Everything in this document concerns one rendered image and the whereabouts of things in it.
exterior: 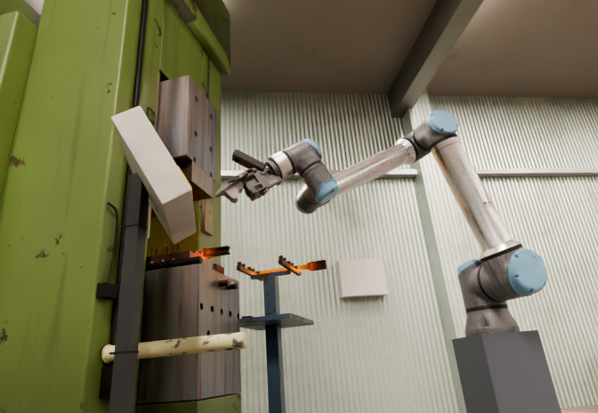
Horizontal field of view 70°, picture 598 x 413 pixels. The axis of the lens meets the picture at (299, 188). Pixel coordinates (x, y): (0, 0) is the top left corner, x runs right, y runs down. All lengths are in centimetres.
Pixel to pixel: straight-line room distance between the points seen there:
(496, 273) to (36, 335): 149
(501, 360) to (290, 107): 418
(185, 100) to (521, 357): 162
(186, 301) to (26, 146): 83
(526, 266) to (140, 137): 127
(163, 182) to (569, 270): 521
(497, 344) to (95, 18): 198
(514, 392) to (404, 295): 313
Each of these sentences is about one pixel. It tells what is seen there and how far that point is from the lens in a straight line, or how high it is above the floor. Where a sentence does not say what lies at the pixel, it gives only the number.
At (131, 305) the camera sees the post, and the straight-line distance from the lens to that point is 117.
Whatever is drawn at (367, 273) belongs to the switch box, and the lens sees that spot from 452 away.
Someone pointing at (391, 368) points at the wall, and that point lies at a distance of 460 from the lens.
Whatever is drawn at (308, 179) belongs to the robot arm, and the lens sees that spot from 140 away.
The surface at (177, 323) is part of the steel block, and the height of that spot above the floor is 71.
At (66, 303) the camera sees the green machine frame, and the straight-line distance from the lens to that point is 150.
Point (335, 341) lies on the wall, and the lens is 446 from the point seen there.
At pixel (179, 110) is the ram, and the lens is 191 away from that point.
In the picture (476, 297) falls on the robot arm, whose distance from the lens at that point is 176.
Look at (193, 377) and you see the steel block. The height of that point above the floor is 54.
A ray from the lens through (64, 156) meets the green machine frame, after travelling 173.
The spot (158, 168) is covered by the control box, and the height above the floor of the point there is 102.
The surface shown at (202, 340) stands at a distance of 129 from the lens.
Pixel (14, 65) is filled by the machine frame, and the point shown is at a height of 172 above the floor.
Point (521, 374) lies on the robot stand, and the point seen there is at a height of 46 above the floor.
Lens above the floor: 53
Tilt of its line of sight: 23 degrees up
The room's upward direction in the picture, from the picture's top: 5 degrees counter-clockwise
